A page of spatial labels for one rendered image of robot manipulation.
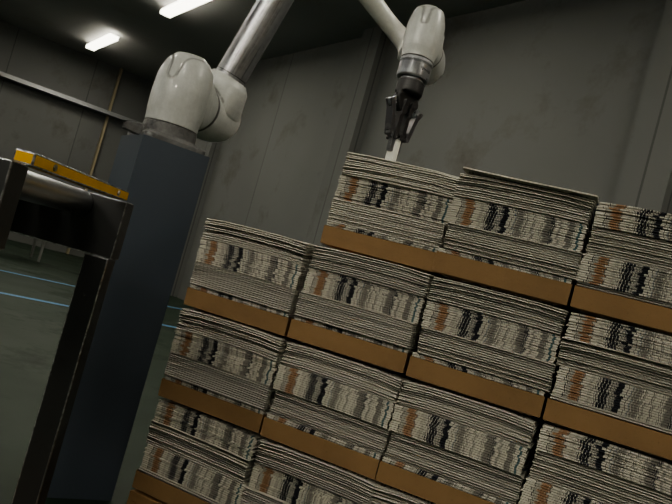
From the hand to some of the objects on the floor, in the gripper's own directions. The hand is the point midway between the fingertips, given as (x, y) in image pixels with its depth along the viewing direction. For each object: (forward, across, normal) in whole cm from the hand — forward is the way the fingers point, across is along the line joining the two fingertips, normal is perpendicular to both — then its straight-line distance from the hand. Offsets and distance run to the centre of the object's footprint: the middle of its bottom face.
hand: (392, 152), depth 188 cm
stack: (+114, +7, -23) cm, 116 cm away
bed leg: (+115, -65, +8) cm, 132 cm away
